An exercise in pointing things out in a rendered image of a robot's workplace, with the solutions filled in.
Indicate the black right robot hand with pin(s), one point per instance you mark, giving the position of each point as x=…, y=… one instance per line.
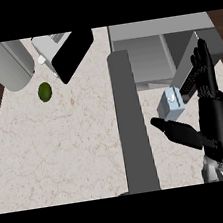
x=216, y=121

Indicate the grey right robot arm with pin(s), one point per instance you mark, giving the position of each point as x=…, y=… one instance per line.
x=216, y=172

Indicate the pale blue milk carton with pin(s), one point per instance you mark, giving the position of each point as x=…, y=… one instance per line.
x=172, y=105

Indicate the grey toaster oven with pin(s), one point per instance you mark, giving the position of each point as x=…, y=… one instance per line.
x=64, y=55

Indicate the green avocado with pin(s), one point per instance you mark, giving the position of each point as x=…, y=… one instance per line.
x=45, y=91

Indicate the grey cylindrical appliance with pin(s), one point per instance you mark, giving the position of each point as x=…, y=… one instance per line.
x=4, y=65

